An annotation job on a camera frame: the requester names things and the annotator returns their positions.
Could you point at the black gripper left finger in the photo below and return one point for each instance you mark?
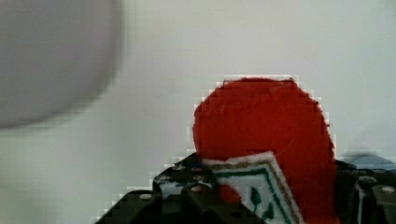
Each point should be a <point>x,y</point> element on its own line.
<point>185,193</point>

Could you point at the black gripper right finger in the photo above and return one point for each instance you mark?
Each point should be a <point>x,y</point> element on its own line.
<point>365,196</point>

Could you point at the red plush ketchup bottle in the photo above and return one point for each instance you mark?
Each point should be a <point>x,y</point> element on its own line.
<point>269,147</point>

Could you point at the blue bowl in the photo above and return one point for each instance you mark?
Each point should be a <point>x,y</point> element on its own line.
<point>373,162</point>

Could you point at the lilac round plate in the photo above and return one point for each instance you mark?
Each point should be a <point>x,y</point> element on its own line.
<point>55,56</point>

